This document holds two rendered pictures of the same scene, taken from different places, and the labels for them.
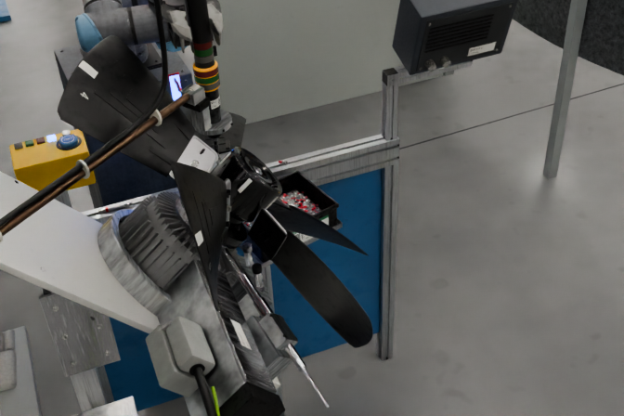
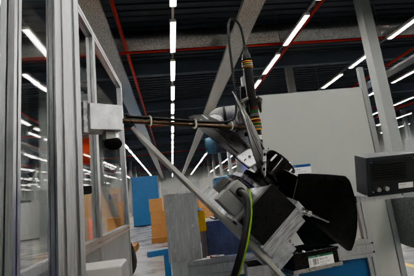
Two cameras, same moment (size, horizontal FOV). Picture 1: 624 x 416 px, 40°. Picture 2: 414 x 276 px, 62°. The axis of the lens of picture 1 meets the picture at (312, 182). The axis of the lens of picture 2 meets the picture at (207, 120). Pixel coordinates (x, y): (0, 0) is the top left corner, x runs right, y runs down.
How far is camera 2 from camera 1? 1.03 m
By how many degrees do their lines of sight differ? 52
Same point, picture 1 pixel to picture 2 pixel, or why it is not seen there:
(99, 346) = (191, 243)
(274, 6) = not seen: hidden behind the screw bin
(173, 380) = (225, 195)
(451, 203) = not seen: outside the picture
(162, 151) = (233, 147)
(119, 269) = (206, 193)
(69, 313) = (177, 210)
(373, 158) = (358, 249)
